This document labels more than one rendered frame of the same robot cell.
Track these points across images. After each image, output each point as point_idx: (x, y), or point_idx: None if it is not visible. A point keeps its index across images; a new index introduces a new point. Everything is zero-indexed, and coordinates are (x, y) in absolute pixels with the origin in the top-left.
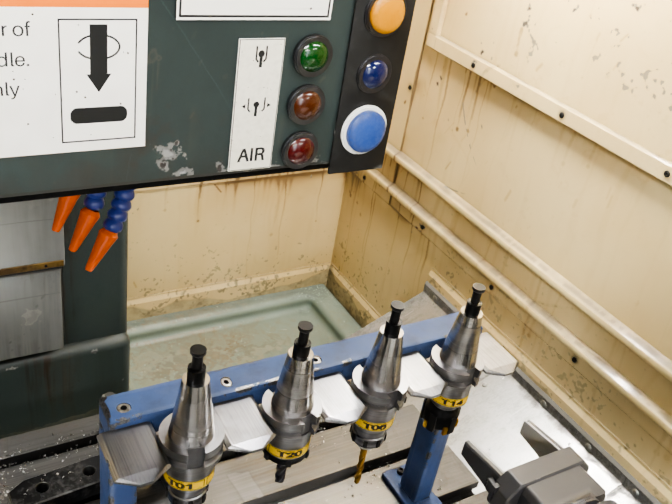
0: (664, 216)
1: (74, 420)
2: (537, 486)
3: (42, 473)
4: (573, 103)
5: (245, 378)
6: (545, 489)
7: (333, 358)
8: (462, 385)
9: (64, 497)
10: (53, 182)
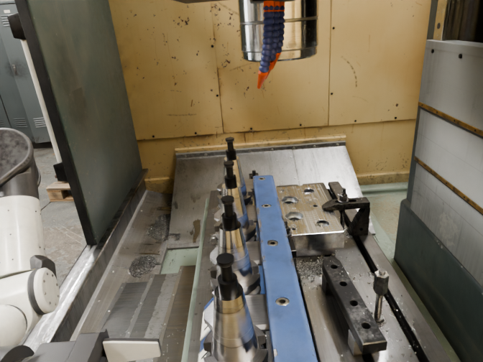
0: None
1: (417, 307)
2: (68, 348)
3: (369, 289)
4: None
5: (266, 212)
6: (60, 353)
7: (269, 251)
8: (208, 353)
9: (327, 275)
10: None
